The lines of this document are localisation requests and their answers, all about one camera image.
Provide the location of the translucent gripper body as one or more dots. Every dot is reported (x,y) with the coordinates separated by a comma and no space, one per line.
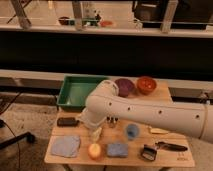
(95,134)

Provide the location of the blue towel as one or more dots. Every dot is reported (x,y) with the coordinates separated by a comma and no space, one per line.
(66,146)

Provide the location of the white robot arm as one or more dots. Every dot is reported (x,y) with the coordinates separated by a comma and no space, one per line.
(191,119)

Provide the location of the metal cup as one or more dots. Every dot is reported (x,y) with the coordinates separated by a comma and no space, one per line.
(112,121)

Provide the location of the blue plastic cup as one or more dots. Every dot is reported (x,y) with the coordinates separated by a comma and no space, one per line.
(132,131)

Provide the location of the red yellow apple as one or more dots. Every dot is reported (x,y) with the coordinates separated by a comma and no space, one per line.
(94,151)

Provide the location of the blue sponge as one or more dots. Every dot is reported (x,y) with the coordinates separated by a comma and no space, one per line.
(117,150)

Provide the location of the wooden table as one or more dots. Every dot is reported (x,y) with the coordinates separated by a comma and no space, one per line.
(164,159)

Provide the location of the black rectangular case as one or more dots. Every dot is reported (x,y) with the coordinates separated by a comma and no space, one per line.
(67,122)

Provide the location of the green plastic tray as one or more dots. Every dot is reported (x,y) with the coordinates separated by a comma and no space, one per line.
(74,91)

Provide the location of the black metal peeler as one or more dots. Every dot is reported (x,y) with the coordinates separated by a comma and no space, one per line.
(148,152)

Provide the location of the purple bowl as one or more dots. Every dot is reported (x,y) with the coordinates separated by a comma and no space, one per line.
(125,86)

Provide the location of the yellow banana toy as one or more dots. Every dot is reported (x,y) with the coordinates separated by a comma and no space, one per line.
(157,130)

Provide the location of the black office chair base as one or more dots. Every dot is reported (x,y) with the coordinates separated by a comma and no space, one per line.
(30,138)

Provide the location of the orange bowl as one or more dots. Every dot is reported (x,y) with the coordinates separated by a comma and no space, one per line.
(146,85)

